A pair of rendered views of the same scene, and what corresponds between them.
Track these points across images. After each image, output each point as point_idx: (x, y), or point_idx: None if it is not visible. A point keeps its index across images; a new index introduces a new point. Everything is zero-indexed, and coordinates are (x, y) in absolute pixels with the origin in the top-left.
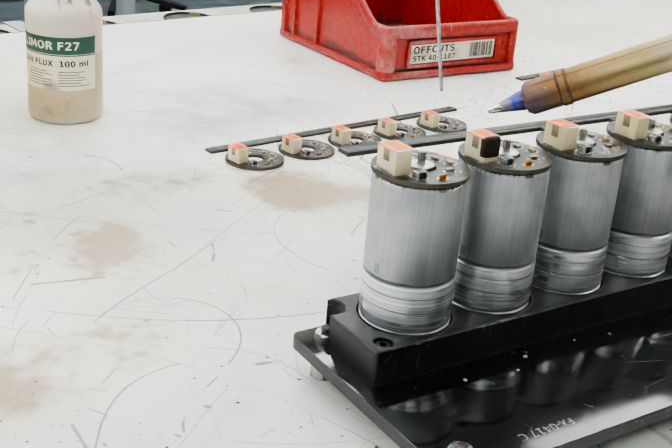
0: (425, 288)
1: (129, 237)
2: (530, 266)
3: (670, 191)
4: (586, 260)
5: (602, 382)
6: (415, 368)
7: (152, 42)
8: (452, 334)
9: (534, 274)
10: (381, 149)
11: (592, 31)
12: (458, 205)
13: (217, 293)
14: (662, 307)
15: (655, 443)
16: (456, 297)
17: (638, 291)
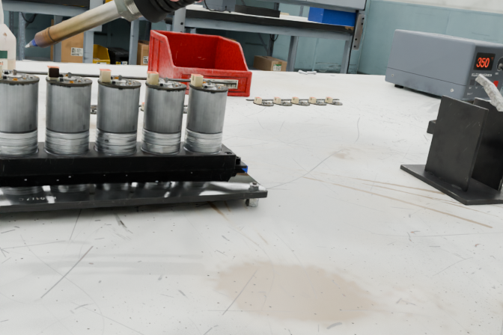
0: (8, 133)
1: None
2: (78, 134)
3: (168, 111)
4: (115, 137)
5: (93, 188)
6: (2, 171)
7: (78, 70)
8: (25, 158)
9: (96, 143)
10: None
11: (315, 89)
12: (23, 94)
13: None
14: (170, 171)
15: (108, 218)
16: (45, 146)
17: (151, 159)
